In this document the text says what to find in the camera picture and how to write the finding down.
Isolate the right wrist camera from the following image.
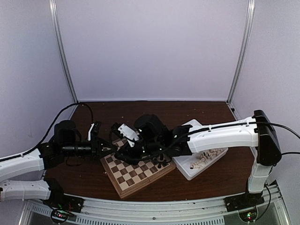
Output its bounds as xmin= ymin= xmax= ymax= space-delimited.
xmin=111 ymin=122 xmax=139 ymax=148

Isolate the white chess pieces pile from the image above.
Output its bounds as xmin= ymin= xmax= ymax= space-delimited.
xmin=190 ymin=148 xmax=224 ymax=170

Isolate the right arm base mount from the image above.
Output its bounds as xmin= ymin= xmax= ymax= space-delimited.
xmin=224 ymin=192 xmax=264 ymax=212

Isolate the white divided plastic tray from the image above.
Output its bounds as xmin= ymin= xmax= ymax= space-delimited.
xmin=172 ymin=133 xmax=228 ymax=180

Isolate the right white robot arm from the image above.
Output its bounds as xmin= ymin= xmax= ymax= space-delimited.
xmin=117 ymin=110 xmax=282 ymax=207

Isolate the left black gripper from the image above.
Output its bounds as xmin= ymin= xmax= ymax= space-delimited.
xmin=61 ymin=135 xmax=117 ymax=160

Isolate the wooden chessboard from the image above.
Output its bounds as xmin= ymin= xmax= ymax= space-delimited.
xmin=100 ymin=153 xmax=176 ymax=198

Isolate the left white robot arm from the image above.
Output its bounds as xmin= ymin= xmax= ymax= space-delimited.
xmin=0 ymin=120 xmax=112 ymax=208

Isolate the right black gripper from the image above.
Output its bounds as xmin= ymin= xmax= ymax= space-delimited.
xmin=113 ymin=136 xmax=163 ymax=166

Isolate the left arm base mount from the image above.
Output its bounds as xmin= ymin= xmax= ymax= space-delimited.
xmin=43 ymin=195 xmax=84 ymax=213

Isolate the aluminium frame rail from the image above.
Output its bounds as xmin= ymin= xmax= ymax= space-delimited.
xmin=17 ymin=184 xmax=292 ymax=225

